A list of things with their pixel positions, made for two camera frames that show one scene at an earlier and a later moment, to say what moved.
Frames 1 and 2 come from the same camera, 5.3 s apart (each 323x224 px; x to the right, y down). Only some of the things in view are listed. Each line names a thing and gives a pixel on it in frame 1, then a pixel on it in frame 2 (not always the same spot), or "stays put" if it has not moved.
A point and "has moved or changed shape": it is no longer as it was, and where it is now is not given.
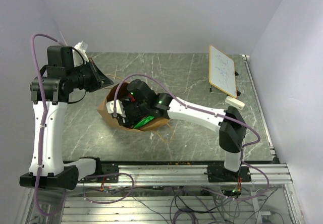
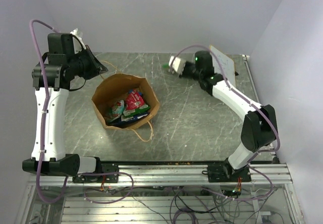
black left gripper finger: [104, 81] to [98, 66]
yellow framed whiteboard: [221, 71] stays put
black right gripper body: [132, 109] to [190, 71]
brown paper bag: [119, 91] has moved or changed shape
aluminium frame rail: [184, 174] stays put
